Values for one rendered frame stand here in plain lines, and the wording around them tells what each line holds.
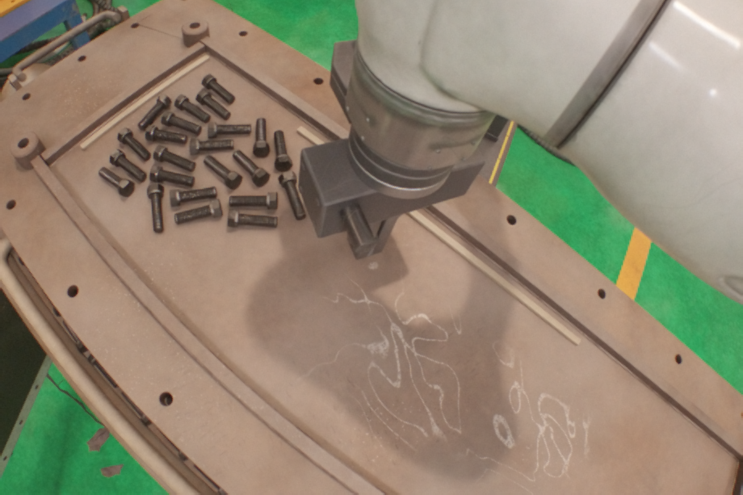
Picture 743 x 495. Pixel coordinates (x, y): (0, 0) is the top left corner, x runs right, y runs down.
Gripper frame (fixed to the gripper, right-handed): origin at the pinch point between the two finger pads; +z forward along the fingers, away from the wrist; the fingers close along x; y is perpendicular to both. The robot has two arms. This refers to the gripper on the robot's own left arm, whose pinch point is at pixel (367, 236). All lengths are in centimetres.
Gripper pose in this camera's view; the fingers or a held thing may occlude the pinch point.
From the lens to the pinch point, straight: 42.8
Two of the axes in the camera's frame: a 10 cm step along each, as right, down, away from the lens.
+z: -1.7, 4.7, 8.7
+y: 3.8, 8.4, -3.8
